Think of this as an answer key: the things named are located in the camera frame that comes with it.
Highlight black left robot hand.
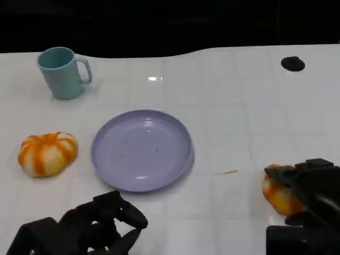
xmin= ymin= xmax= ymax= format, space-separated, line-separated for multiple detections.
xmin=59 ymin=190 xmax=149 ymax=255

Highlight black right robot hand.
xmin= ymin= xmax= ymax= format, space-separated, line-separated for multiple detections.
xmin=264 ymin=158 xmax=340 ymax=226

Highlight orange and white bread roll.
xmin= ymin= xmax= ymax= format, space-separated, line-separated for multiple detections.
xmin=262 ymin=164 xmax=308 ymax=216
xmin=17 ymin=131 xmax=79 ymax=179

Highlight lilac plate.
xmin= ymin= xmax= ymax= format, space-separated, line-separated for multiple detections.
xmin=91 ymin=109 xmax=196 ymax=193

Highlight black table grommet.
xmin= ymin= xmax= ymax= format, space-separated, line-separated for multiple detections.
xmin=280 ymin=56 xmax=305 ymax=72

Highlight pale green mug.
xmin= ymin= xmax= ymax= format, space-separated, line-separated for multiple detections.
xmin=36 ymin=47 xmax=93 ymax=101

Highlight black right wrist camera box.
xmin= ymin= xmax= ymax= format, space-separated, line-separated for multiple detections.
xmin=266 ymin=225 xmax=340 ymax=255

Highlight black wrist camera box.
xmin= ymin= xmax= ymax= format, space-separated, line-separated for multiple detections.
xmin=266 ymin=225 xmax=340 ymax=255
xmin=5 ymin=217 xmax=80 ymax=255

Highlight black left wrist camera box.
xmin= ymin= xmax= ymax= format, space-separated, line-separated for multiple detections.
xmin=5 ymin=217 xmax=80 ymax=255

